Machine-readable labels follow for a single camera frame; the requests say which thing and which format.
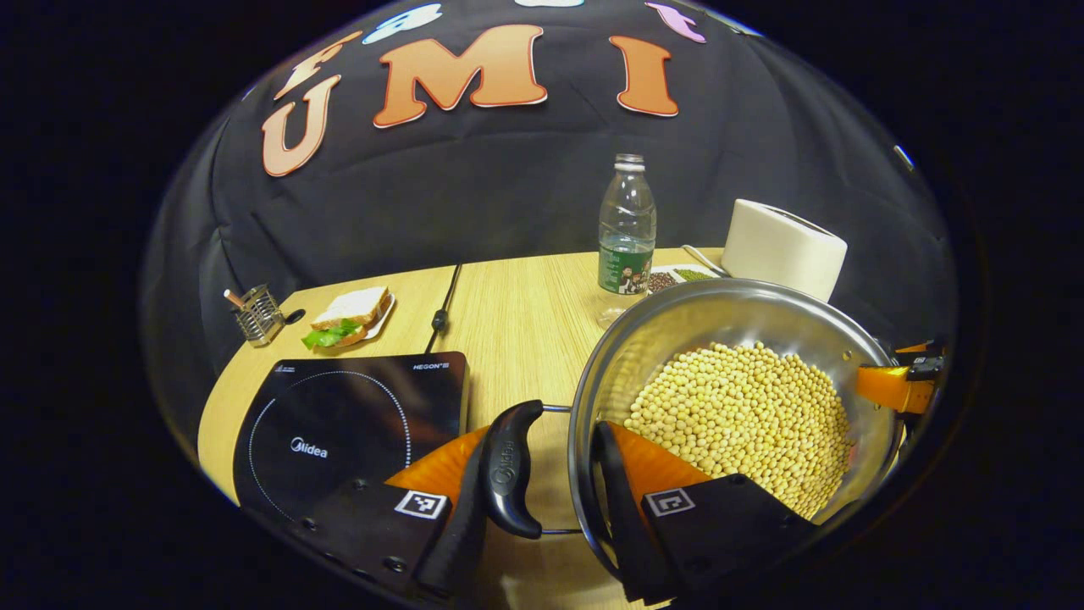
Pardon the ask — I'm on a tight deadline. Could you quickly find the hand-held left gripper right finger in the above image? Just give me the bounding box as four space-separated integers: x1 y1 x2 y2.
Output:
590 421 818 607

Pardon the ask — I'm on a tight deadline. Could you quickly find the white toaster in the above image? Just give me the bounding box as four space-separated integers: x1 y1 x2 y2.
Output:
721 199 849 303

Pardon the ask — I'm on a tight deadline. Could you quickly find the clear plastic water bottle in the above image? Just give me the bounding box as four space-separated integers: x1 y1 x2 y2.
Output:
596 153 657 330

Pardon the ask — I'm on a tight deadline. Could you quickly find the white plate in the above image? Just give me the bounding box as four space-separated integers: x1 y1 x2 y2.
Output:
360 292 397 342

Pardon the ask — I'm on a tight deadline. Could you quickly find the black power cable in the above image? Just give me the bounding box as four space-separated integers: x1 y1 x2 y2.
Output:
423 263 464 355

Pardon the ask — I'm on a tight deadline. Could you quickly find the metal wire holder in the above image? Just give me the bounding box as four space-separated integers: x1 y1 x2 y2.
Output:
224 284 306 348

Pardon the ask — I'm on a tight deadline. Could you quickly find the steel pot with black handle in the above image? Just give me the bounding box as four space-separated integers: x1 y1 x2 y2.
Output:
480 278 907 585

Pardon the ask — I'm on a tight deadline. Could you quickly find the black backdrop cloth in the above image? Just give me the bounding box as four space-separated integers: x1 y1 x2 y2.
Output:
140 0 958 458

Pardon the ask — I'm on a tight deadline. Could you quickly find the pile of yellow soybeans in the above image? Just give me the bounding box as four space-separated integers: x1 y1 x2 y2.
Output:
624 341 854 519

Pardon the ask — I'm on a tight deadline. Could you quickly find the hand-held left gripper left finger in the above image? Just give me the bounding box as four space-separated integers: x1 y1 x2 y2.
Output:
301 424 494 602

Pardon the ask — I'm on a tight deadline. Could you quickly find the white divided tray of beans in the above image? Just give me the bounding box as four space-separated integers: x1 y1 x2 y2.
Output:
648 264 721 295

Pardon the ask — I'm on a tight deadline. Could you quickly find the black induction cooktop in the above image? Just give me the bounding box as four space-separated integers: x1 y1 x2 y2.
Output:
233 352 471 530

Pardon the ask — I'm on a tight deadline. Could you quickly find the sandwich with lettuce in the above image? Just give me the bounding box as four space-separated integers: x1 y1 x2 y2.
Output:
302 286 392 350

